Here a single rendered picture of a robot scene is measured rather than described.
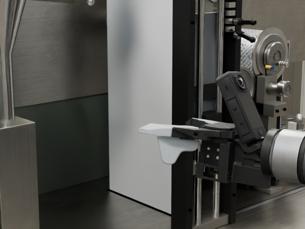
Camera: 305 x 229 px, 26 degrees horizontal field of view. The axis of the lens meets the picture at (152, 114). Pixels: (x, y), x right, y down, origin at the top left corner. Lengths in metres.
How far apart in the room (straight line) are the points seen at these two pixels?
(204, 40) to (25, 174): 0.46
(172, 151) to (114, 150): 0.72
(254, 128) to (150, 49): 0.61
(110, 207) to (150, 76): 0.34
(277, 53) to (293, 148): 0.82
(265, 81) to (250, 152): 0.73
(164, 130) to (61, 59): 0.76
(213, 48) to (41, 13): 0.46
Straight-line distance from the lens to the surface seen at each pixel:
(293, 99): 2.71
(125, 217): 1.58
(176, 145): 1.00
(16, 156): 1.37
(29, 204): 1.41
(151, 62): 1.55
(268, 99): 1.72
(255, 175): 0.99
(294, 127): 1.87
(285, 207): 1.68
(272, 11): 2.28
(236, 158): 1.00
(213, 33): 1.44
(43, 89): 1.69
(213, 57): 1.45
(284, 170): 0.95
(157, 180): 1.60
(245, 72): 1.70
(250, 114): 0.99
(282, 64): 1.74
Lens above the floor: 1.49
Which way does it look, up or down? 13 degrees down
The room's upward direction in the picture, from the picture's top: straight up
